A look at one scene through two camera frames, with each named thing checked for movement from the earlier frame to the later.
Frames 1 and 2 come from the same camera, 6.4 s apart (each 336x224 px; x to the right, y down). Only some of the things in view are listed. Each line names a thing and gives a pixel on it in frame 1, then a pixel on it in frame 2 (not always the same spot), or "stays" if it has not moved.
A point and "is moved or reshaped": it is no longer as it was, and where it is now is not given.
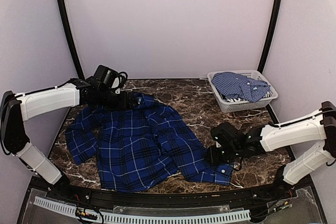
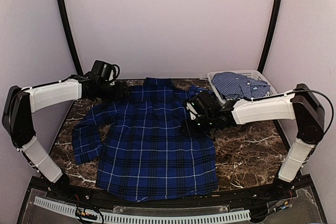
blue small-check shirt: (233, 84) stays
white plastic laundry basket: (229, 107) stays
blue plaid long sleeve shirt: (142, 147) is moved or reshaped
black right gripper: (213, 159) to (189, 129)
